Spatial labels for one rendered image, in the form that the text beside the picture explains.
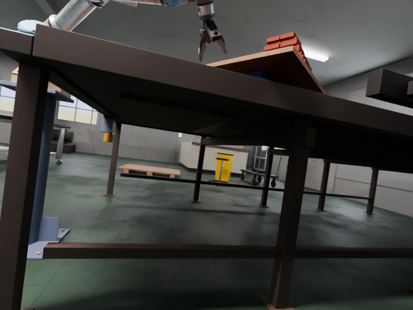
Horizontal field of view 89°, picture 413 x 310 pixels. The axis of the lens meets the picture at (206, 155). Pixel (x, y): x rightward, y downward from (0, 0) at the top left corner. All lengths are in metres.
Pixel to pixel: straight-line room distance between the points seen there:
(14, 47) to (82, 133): 8.46
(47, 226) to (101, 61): 1.11
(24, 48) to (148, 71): 0.33
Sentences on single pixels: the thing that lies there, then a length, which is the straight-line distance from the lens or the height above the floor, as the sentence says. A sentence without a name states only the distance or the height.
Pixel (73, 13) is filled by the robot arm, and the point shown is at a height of 1.26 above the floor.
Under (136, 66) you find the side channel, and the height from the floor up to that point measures 0.89.
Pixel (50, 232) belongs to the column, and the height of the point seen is 0.06.
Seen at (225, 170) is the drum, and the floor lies 0.27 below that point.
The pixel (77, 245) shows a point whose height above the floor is 0.27.
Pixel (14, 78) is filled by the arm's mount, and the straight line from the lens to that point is 1.55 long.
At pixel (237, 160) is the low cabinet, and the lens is 6.83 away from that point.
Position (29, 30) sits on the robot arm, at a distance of 1.46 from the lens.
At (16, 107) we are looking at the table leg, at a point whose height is 0.71.
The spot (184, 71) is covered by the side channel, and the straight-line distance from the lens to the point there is 0.75.
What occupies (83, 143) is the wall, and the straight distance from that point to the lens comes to 9.21.
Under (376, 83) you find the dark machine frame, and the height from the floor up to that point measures 0.97.
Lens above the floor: 0.66
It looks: 1 degrees down
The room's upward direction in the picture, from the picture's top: 8 degrees clockwise
